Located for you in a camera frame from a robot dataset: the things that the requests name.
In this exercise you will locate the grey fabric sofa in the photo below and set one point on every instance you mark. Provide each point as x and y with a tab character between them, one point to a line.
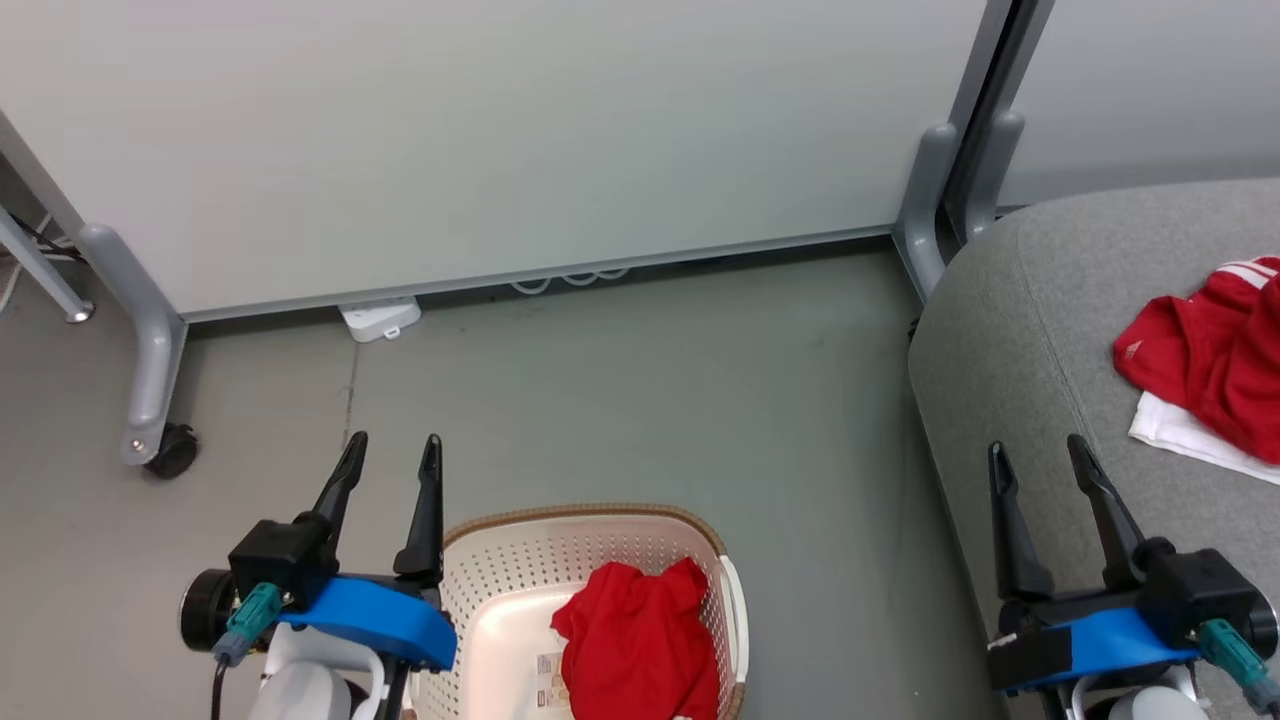
1040	350

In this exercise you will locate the long grey partition foot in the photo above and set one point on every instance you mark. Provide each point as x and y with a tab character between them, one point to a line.
155	380

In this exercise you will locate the narrow white partition panel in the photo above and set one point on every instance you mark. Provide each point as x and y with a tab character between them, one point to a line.
1150	80

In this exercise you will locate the white power strip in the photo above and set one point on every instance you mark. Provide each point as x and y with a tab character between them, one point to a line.
378	318

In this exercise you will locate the short grey partition foot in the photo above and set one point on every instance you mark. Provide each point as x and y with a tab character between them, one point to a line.
995	160
925	200

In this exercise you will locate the red white striped sports garment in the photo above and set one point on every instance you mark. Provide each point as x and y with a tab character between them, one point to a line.
1200	350

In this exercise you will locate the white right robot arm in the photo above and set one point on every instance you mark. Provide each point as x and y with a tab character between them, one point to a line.
1150	702

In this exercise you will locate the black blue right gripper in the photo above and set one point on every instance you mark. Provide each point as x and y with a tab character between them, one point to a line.
1130	635

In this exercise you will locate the plain red garment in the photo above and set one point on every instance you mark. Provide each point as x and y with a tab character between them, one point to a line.
640	650

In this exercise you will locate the white plastic laundry basket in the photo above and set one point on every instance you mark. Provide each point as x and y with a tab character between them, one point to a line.
560	560

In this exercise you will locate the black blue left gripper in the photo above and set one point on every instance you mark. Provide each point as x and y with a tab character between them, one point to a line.
370	615

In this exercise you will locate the black caster wheel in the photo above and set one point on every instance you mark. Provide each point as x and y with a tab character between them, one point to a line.
175	452

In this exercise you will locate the large white partition panel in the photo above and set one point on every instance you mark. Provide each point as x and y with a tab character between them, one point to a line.
500	130

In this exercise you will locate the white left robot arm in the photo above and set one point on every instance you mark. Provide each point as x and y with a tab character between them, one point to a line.
310	685

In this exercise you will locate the grey metal table leg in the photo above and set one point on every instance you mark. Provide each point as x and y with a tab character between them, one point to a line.
45	275

